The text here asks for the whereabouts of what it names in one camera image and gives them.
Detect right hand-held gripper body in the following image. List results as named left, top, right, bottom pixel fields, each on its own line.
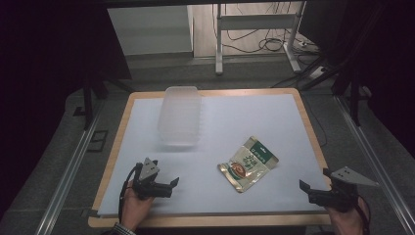
left=322, top=165, right=381, bottom=213

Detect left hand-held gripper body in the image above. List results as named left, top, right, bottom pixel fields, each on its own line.
left=131, top=157, right=161, bottom=201

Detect person's left hand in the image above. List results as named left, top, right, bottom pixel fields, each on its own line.
left=120, top=180, right=156, bottom=232

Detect person's right hand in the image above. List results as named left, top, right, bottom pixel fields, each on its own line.
left=325, top=195, right=372, bottom=235

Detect person's striped sleeve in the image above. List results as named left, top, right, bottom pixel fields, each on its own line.
left=109, top=222, right=137, bottom=235

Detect gold and green snack packet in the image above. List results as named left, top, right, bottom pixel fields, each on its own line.
left=217, top=135, right=280, bottom=194

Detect clear plastic container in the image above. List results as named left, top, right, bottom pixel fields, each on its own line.
left=157, top=85, right=203, bottom=147

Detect black metal stand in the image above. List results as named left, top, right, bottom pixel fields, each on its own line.
left=71, top=76, right=133, bottom=131
left=300, top=55, right=371, bottom=127

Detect white power strip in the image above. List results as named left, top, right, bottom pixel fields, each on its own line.
left=308, top=66, right=328, bottom=80

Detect aluminium rail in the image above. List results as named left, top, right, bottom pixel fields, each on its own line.
left=336, top=96, right=415, bottom=235
left=33, top=99, right=107, bottom=235

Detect white board with wooden frame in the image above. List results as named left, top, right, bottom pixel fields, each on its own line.
left=97, top=93, right=330, bottom=217

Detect black floor cables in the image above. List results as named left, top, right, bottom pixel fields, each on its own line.
left=211, top=2, right=322, bottom=65

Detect white metal desk frame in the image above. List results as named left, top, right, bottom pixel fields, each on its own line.
left=213, top=1, right=307, bottom=76

